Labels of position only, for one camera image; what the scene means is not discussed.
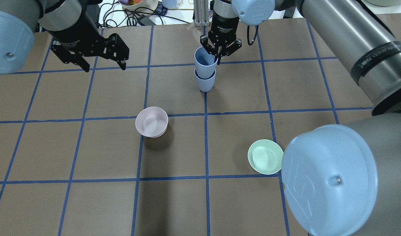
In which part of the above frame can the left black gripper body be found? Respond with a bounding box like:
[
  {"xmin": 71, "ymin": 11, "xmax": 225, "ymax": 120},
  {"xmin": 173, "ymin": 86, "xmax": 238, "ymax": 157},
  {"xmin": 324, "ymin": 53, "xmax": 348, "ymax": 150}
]
[{"xmin": 50, "ymin": 20, "xmax": 109, "ymax": 59}]

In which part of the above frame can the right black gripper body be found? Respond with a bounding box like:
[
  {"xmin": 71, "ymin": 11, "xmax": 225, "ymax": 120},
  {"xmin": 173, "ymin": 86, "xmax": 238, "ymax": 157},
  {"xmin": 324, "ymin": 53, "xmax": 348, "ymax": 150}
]
[{"xmin": 200, "ymin": 9, "xmax": 242, "ymax": 55}]

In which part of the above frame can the blue cup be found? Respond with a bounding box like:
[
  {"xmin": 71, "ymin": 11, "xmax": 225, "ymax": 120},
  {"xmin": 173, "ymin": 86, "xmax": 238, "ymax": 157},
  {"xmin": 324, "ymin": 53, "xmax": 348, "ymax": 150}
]
[
  {"xmin": 194, "ymin": 47, "xmax": 217, "ymax": 79},
  {"xmin": 194, "ymin": 69, "xmax": 217, "ymax": 92}
]

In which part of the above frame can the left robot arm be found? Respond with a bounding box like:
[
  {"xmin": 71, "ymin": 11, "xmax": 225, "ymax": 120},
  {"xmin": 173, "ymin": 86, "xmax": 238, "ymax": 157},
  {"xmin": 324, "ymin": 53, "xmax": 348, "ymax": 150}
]
[{"xmin": 0, "ymin": 0, "xmax": 130, "ymax": 74}]

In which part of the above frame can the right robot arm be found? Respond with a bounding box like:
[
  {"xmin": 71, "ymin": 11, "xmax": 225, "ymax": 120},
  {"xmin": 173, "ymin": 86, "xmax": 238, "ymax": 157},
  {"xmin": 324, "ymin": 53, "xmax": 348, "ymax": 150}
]
[{"xmin": 205, "ymin": 19, "xmax": 370, "ymax": 236}]

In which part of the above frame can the bowl of coloured blocks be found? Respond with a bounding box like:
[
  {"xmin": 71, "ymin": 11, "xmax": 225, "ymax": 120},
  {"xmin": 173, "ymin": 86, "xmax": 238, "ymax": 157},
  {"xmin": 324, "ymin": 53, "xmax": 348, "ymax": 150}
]
[{"xmin": 119, "ymin": 0, "xmax": 158, "ymax": 12}]

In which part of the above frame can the pink bowl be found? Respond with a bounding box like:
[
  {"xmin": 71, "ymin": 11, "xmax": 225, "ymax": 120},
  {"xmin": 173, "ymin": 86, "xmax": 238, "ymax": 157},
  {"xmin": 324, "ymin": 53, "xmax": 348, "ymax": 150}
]
[{"xmin": 136, "ymin": 107, "xmax": 168, "ymax": 138}]

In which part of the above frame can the mint green bowl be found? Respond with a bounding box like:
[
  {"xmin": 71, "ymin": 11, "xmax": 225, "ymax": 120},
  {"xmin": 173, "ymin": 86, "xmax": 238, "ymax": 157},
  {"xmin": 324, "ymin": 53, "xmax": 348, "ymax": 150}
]
[{"xmin": 247, "ymin": 139, "xmax": 284, "ymax": 175}]

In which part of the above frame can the aluminium frame post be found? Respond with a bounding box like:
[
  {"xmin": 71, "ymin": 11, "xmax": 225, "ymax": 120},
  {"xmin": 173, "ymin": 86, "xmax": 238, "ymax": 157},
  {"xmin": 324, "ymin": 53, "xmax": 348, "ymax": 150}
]
[{"xmin": 193, "ymin": 0, "xmax": 211, "ymax": 27}]

